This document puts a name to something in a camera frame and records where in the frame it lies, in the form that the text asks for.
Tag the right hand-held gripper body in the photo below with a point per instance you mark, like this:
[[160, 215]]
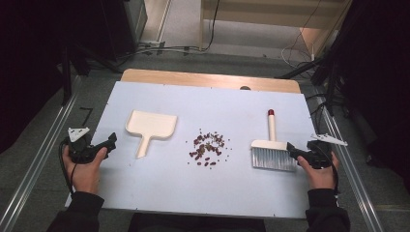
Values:
[[320, 154]]

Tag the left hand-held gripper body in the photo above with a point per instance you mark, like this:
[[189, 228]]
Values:
[[80, 151]]

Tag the cream brush with red cap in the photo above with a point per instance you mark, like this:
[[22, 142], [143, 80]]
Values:
[[272, 153]]

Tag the cream plastic dustpan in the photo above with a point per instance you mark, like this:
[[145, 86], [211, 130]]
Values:
[[151, 125]]

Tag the pile of red beans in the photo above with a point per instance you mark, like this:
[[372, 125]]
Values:
[[208, 147]]

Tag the person's right hand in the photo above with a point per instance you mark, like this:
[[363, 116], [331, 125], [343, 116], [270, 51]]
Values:
[[319, 177]]

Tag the person's left hand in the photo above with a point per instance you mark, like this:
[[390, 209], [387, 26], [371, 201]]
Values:
[[84, 175]]

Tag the black metal stand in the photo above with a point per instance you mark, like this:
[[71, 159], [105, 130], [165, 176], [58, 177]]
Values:
[[331, 90]]

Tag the white board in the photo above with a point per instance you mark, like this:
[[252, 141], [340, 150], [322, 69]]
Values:
[[193, 109]]

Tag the wooden table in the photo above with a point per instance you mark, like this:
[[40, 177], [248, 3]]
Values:
[[180, 79]]

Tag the dark curtain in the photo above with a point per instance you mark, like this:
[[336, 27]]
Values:
[[380, 80], [25, 64]]

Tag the black cabinet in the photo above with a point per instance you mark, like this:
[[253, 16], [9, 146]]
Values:
[[124, 25]]

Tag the light wooden shelf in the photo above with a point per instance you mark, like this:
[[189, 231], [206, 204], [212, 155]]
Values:
[[257, 13]]

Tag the metal floor rail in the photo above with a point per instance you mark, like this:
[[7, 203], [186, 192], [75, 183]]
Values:
[[38, 158], [351, 161]]

